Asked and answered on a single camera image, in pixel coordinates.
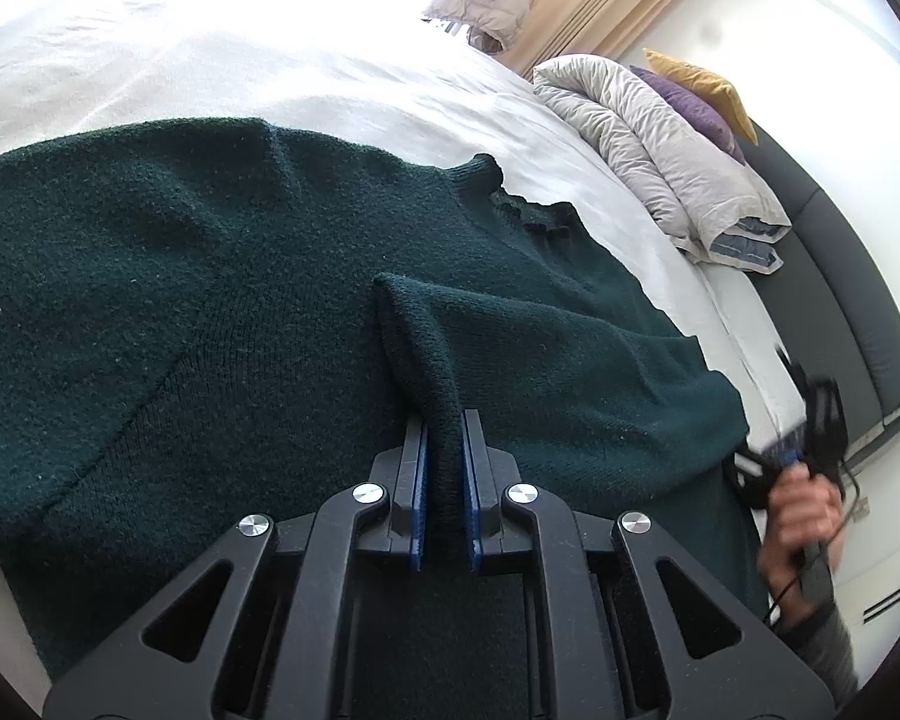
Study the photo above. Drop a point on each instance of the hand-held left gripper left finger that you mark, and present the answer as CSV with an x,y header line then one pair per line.
x,y
420,495

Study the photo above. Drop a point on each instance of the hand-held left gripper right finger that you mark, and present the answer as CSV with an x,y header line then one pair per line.
x,y
471,495

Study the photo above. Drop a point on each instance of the dark green knit sweater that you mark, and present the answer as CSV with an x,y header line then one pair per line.
x,y
195,315

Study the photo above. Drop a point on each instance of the person's right forearm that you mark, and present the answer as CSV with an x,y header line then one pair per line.
x,y
825,660

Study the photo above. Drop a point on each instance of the person's right hand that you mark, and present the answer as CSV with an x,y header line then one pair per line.
x,y
791,517

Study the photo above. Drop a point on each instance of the dark grey padded headboard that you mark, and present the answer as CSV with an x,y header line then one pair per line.
x,y
832,277

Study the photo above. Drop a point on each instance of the folded grey duvet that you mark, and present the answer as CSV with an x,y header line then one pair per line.
x,y
645,135

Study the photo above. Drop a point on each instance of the purple pillow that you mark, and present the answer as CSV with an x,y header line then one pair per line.
x,y
690,106

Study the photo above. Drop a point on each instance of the yellow pillow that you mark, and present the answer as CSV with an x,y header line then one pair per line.
x,y
709,86

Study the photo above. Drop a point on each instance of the white bed sheet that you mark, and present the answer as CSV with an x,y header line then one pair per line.
x,y
270,67

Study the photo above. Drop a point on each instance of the white puffer jacket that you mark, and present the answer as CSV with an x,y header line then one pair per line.
x,y
480,7

